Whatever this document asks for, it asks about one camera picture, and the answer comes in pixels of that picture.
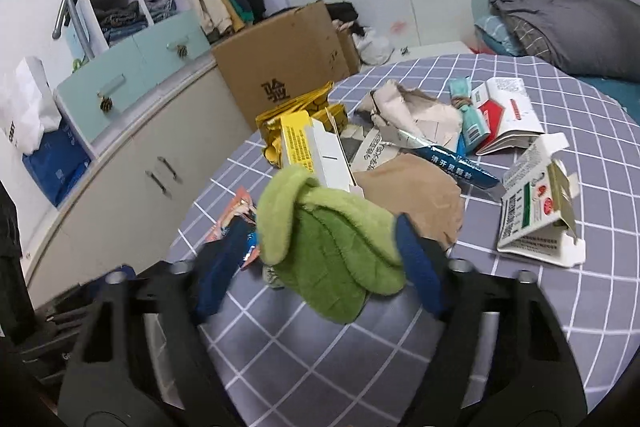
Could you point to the red and white carton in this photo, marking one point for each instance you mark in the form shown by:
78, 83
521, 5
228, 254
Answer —
510, 107

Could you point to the blue shopping bag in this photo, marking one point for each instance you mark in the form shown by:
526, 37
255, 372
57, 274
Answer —
55, 167

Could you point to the beige paper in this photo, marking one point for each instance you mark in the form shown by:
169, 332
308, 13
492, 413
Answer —
415, 117

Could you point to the grey plaid pillow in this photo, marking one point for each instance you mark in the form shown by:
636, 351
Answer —
530, 37

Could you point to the white printed paper wrapper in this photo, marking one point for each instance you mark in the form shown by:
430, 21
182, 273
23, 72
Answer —
370, 152

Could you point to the black clothes pile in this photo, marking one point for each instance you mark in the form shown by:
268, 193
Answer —
345, 13

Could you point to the teal drawer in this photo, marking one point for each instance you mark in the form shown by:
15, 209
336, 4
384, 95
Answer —
170, 39
100, 77

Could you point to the pale pink wall sticker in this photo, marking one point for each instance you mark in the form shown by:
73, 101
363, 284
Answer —
397, 27

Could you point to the teal bed sheet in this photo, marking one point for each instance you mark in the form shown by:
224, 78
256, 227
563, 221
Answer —
615, 94

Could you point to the white low cabinet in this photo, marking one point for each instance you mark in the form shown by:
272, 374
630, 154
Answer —
125, 207

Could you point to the grey quilt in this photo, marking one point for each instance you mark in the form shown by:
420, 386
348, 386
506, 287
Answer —
575, 27

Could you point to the white paper bag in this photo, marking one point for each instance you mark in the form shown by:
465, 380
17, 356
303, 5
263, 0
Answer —
27, 107

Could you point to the large folded jeans stack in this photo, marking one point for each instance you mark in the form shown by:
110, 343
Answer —
120, 22

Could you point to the green toy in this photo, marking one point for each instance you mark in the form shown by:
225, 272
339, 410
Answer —
78, 64

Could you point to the white and green medicine box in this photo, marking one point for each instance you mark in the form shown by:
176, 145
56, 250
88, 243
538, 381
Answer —
530, 212

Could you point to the small folded jeans stack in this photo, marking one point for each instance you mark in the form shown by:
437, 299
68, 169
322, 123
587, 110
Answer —
162, 9

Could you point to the grey checked tablecloth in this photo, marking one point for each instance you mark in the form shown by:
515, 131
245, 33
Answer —
300, 357

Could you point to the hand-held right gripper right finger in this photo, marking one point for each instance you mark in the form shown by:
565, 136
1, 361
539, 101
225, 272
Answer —
417, 264

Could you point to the green fleece cloth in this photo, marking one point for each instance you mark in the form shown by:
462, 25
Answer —
330, 252

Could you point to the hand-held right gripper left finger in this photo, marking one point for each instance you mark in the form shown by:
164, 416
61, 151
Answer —
217, 277

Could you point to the pine cone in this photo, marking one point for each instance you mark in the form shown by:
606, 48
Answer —
106, 104
182, 51

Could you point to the white plastic bag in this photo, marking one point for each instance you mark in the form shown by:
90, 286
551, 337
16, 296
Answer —
372, 47

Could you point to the teal tube pack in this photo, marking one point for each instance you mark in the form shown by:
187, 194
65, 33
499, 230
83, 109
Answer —
472, 127

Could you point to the brown paper sheet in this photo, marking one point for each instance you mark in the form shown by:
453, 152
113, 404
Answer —
415, 197

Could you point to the gold foil packet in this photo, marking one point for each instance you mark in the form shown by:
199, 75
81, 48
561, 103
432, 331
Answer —
285, 109

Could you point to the large cardboard box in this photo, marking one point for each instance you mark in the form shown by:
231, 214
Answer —
280, 57

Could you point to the orange snack packet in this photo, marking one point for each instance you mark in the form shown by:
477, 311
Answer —
232, 212

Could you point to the yellow and white carton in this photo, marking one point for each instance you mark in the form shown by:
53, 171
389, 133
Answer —
300, 139

